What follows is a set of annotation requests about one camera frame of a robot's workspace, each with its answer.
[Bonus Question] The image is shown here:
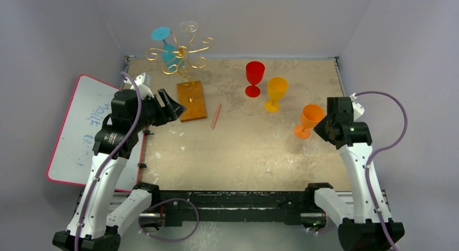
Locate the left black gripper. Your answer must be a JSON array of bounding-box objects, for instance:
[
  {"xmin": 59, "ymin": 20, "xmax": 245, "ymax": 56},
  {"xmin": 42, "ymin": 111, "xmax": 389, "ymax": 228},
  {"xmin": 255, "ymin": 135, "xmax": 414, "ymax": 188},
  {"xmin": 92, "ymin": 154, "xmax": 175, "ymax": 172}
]
[{"xmin": 131, "ymin": 89, "xmax": 185, "ymax": 132}]

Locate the orange plastic wine glass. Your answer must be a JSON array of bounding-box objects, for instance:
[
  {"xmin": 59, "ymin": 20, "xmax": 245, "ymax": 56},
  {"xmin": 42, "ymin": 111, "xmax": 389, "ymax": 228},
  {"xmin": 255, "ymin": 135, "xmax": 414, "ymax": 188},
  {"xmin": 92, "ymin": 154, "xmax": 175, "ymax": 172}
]
[{"xmin": 294, "ymin": 104, "xmax": 324, "ymax": 140}]

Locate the blue plastic wine glass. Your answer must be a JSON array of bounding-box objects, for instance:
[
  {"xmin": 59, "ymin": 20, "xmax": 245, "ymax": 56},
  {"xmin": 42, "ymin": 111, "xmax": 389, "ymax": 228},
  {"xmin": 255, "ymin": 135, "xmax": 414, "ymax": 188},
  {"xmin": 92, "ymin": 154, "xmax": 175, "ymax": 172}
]
[{"xmin": 151, "ymin": 27, "xmax": 183, "ymax": 69}]

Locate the clear wine glass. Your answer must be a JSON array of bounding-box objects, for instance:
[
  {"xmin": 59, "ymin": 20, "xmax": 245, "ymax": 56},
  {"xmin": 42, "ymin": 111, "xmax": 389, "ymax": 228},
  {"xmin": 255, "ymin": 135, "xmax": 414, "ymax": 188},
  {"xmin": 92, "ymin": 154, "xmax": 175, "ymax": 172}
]
[{"xmin": 179, "ymin": 21, "xmax": 199, "ymax": 37}]

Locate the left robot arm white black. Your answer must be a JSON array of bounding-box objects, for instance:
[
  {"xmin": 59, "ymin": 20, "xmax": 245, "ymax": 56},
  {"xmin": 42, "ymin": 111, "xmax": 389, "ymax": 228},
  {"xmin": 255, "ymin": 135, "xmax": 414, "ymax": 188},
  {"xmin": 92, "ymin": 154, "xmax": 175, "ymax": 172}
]
[{"xmin": 52, "ymin": 89, "xmax": 187, "ymax": 250}]

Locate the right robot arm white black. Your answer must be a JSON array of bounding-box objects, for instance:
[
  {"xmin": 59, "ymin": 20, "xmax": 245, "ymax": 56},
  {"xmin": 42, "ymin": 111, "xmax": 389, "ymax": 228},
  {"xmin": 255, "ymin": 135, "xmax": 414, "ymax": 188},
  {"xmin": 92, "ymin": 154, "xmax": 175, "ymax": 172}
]
[{"xmin": 304, "ymin": 96, "xmax": 405, "ymax": 250}]

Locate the wooden rack base board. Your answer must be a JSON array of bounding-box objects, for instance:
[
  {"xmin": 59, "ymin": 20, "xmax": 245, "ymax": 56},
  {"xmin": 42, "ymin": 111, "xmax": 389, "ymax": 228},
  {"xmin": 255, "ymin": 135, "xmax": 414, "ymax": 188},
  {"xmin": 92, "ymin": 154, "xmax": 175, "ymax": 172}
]
[{"xmin": 176, "ymin": 81, "xmax": 207, "ymax": 122}]

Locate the yellow plastic wine glass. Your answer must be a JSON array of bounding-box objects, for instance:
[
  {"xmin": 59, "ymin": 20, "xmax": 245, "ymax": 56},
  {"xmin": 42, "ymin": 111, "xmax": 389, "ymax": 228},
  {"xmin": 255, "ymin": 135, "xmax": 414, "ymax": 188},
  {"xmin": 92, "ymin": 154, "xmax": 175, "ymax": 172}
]
[{"xmin": 264, "ymin": 77, "xmax": 288, "ymax": 113}]

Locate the red plastic wine glass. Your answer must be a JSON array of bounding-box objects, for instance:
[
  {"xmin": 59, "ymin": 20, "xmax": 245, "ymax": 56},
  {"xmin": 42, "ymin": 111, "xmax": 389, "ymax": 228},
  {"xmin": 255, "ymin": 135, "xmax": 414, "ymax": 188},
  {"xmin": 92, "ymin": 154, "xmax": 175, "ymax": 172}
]
[{"xmin": 245, "ymin": 61, "xmax": 265, "ymax": 98}]

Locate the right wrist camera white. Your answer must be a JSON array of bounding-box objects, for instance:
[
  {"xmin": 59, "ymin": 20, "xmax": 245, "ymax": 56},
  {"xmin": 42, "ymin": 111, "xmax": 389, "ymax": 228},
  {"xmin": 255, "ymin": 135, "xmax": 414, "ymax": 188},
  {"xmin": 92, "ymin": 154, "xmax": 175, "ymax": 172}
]
[{"xmin": 349, "ymin": 93, "xmax": 365, "ymax": 121}]

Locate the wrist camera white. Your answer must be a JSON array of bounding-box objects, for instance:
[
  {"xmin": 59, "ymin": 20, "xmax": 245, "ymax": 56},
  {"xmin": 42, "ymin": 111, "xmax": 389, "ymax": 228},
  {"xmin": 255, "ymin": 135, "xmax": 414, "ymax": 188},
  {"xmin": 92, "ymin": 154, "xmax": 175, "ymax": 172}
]
[
  {"xmin": 124, "ymin": 72, "xmax": 154, "ymax": 100},
  {"xmin": 349, "ymin": 93, "xmax": 365, "ymax": 121}
]

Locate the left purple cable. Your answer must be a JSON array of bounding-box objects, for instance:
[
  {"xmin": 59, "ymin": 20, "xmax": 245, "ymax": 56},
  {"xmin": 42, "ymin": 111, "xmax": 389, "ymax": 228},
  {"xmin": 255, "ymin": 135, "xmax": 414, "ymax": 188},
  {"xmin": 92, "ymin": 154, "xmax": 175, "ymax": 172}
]
[{"xmin": 73, "ymin": 71, "xmax": 143, "ymax": 251}]

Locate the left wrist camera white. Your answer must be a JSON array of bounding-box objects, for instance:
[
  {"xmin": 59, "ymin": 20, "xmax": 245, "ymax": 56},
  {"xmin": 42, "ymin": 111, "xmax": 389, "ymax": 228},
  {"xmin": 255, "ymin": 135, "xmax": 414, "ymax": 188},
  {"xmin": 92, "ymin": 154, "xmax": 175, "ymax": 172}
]
[{"xmin": 124, "ymin": 72, "xmax": 154, "ymax": 100}]

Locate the gold wire wine glass rack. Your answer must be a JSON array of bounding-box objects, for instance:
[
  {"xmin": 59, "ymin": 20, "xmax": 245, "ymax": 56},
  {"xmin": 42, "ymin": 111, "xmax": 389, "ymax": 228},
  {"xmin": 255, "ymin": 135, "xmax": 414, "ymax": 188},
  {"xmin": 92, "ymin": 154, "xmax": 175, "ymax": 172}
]
[{"xmin": 145, "ymin": 29, "xmax": 215, "ymax": 84}]

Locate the whiteboard with pink frame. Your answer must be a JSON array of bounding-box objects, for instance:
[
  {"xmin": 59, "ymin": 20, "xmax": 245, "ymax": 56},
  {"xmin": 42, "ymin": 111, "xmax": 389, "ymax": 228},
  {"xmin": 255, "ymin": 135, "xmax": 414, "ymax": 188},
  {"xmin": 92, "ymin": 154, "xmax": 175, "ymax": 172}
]
[{"xmin": 45, "ymin": 74, "xmax": 148, "ymax": 193}]

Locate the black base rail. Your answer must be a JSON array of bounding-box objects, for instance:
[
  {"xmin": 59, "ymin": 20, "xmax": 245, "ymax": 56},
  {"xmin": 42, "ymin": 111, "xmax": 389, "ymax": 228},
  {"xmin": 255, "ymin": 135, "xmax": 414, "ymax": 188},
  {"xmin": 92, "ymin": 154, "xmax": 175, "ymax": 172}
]
[{"xmin": 142, "ymin": 182, "xmax": 332, "ymax": 227}]

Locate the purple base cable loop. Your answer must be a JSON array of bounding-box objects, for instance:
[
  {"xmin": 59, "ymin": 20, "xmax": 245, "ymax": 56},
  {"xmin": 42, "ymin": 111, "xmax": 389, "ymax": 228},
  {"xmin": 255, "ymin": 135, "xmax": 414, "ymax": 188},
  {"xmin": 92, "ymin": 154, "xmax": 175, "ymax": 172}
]
[{"xmin": 138, "ymin": 198, "xmax": 200, "ymax": 243}]

